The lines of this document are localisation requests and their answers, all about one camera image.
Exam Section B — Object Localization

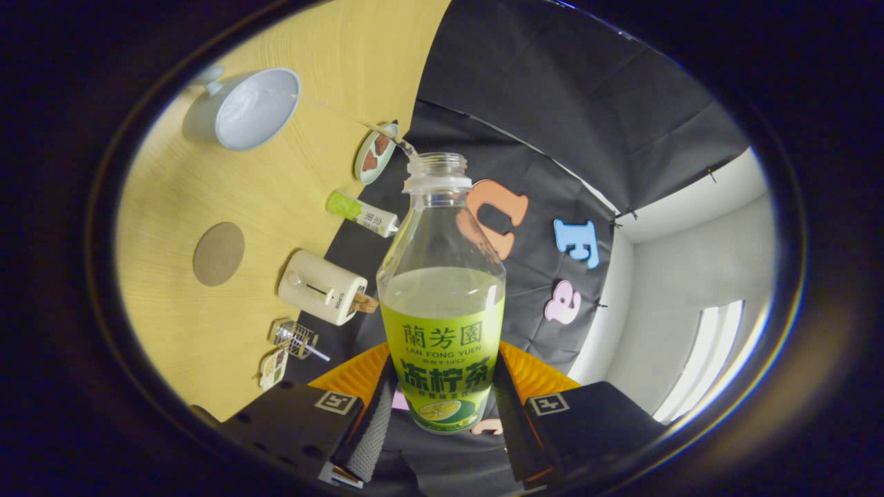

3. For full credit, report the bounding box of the white divided spice dish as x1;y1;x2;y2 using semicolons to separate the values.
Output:
260;347;289;391

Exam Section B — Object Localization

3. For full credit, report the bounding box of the pale green plate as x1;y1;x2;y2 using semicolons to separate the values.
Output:
354;123;400;185

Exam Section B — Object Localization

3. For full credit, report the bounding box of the juice bottle with green label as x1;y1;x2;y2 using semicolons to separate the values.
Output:
376;152;507;435

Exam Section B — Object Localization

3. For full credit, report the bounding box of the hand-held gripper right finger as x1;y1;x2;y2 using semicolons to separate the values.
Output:
493;340;669;485

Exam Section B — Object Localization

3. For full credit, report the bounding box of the round brown coaster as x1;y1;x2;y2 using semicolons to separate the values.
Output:
193;222;246;287

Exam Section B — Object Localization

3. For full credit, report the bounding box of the white toaster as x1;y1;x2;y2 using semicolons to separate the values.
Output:
278;249;369;327

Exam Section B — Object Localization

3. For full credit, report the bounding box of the slim green drink bottle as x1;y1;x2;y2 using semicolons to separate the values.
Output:
325;190;401;238

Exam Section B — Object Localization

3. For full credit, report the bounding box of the white cup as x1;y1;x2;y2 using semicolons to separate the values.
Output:
182;66;302;152

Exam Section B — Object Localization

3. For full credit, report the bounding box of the ceiling light panel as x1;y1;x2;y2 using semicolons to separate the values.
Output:
653;300;767;424

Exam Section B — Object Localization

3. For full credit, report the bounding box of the wooden table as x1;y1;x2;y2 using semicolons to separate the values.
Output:
114;0;453;423

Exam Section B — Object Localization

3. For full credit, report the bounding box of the wire mesh basket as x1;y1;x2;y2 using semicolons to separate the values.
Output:
271;319;320;360

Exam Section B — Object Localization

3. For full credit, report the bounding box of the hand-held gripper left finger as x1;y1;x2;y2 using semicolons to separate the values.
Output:
220;342;397;485

